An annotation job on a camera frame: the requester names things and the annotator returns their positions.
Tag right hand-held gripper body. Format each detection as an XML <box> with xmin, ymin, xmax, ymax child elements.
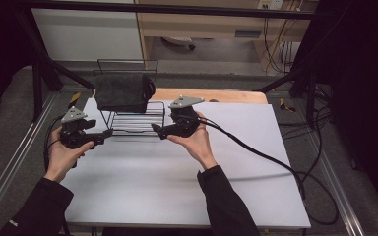
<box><xmin>166</xmin><ymin>95</ymin><xmax>206</xmax><ymax>139</ymax></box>

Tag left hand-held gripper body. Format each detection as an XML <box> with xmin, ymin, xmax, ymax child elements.
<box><xmin>59</xmin><ymin>106</ymin><xmax>106</xmax><ymax>150</ymax></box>

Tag black wire rack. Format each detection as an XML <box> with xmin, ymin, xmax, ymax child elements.
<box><xmin>92</xmin><ymin>58</ymin><xmax>167</xmax><ymax>138</ymax></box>

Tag black fabric pouch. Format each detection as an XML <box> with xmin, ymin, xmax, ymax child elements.
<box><xmin>94</xmin><ymin>72</ymin><xmax>157</xmax><ymax>114</ymax></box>

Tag person's right hand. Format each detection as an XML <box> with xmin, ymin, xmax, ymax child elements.
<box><xmin>166</xmin><ymin>111</ymin><xmax>219</xmax><ymax>171</ymax></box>

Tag person's left hand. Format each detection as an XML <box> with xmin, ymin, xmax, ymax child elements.
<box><xmin>43</xmin><ymin>126</ymin><xmax>95</xmax><ymax>184</ymax></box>

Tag white table cover sheet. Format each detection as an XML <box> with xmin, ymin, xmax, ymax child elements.
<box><xmin>60</xmin><ymin>97</ymin><xmax>312</xmax><ymax>229</ymax></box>

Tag white chair base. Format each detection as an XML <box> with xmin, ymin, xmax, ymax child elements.
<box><xmin>161</xmin><ymin>35</ymin><xmax>197</xmax><ymax>51</ymax></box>

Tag white cabinet panel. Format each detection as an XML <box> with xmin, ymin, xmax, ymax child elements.
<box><xmin>31</xmin><ymin>7</ymin><xmax>145</xmax><ymax>62</ymax></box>

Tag light wooden desk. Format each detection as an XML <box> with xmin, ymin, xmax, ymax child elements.
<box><xmin>134</xmin><ymin>0</ymin><xmax>320</xmax><ymax>73</ymax></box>

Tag white power strip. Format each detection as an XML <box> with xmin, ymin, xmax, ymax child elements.
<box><xmin>257</xmin><ymin>0</ymin><xmax>284</xmax><ymax>11</ymax></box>

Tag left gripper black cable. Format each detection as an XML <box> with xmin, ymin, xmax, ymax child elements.
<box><xmin>42</xmin><ymin>115</ymin><xmax>67</xmax><ymax>172</ymax></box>

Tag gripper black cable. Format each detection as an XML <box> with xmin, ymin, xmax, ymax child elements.
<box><xmin>42</xmin><ymin>115</ymin><xmax>67</xmax><ymax>172</ymax></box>
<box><xmin>190</xmin><ymin>115</ymin><xmax>340</xmax><ymax>227</ymax></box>

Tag aluminium floor rail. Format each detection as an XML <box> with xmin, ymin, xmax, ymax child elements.
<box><xmin>0</xmin><ymin>92</ymin><xmax>59</xmax><ymax>224</ymax></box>
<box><xmin>306</xmin><ymin>129</ymin><xmax>366</xmax><ymax>236</ymax></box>

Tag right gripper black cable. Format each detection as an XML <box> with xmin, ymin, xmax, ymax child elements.
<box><xmin>190</xmin><ymin>115</ymin><xmax>340</xmax><ymax>227</ymax></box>

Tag black metal frame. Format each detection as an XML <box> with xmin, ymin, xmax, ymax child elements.
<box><xmin>14</xmin><ymin>0</ymin><xmax>333</xmax><ymax>124</ymax></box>

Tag hanging cable bundle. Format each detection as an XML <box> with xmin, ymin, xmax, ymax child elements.
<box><xmin>263</xmin><ymin>16</ymin><xmax>298</xmax><ymax>74</ymax></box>

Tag black floor cable bundle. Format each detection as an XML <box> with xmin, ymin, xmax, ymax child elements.
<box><xmin>277</xmin><ymin>83</ymin><xmax>336</xmax><ymax>141</ymax></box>

